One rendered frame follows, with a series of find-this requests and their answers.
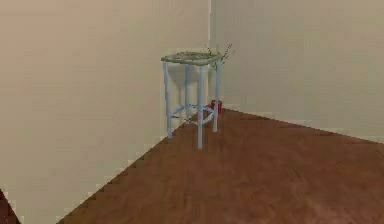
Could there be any green house plant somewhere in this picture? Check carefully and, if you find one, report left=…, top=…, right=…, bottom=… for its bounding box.
left=203, top=43, right=234, bottom=72

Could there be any pale blue tall stool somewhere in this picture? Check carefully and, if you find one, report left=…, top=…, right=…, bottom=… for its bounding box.
left=160, top=50, right=225, bottom=150

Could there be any red plant pot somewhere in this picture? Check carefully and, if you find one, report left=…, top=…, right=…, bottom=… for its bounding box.
left=209, top=99, right=224, bottom=118

